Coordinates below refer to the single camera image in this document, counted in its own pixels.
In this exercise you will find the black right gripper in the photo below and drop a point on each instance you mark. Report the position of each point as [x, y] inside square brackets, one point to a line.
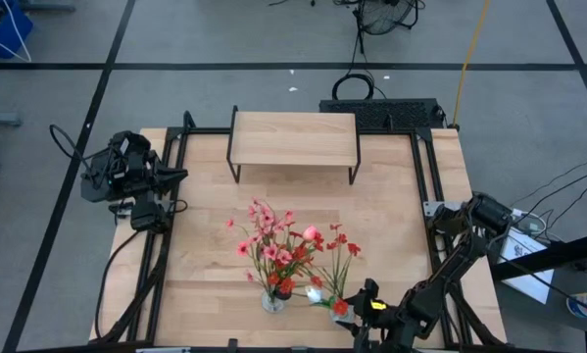
[383, 321]

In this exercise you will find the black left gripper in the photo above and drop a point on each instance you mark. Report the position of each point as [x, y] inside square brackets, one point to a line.
[141, 176]

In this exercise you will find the ribbed glass vase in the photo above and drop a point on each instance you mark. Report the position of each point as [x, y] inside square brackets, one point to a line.
[342, 318]

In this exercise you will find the white tulip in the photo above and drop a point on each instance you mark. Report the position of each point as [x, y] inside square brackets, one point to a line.
[314, 294]

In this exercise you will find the diamond-pattern glass vase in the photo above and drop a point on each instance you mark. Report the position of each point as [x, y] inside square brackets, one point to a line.
[272, 305]

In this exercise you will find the pink tulip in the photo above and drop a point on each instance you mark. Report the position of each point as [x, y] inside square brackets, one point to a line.
[310, 233]

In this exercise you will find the pink flower spray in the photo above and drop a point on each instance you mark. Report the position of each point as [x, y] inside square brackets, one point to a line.
[269, 252]

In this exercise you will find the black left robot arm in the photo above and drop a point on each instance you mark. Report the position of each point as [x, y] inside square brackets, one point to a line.
[146, 216]

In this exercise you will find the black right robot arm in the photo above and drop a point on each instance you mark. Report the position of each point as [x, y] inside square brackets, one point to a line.
[450, 274]

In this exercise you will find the white printed box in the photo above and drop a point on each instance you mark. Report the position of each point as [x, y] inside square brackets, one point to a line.
[521, 247]

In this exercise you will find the black perforated computer case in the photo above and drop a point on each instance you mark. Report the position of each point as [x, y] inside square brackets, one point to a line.
[371, 114]

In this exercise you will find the black metal beam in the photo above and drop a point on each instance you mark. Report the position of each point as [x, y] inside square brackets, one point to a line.
[557, 255]

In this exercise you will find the blue bin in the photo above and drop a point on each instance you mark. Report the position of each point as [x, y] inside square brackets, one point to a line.
[9, 29]

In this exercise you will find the black floor fan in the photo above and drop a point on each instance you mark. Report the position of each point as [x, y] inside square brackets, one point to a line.
[386, 15]

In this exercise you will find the black table frame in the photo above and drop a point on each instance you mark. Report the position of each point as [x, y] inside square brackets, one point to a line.
[210, 131]

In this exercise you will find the wooden shelf with black frame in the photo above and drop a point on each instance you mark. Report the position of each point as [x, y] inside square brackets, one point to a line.
[293, 139]

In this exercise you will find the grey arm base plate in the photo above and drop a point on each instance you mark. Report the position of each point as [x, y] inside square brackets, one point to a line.
[432, 208]

